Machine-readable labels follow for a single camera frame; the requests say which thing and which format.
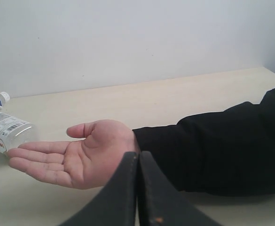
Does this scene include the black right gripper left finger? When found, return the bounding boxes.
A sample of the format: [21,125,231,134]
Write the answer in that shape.
[61,152,138,226]

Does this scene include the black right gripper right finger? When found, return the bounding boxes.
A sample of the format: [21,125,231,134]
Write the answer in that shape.
[138,151,220,226]

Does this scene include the black sleeved forearm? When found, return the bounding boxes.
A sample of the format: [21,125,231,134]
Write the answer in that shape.
[134,88,275,196]

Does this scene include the clear bottle floral label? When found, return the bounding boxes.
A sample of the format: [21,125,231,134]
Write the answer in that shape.
[0,112,38,154]

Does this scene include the person's open hand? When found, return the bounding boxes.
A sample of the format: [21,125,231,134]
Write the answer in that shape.
[7,120,140,189]

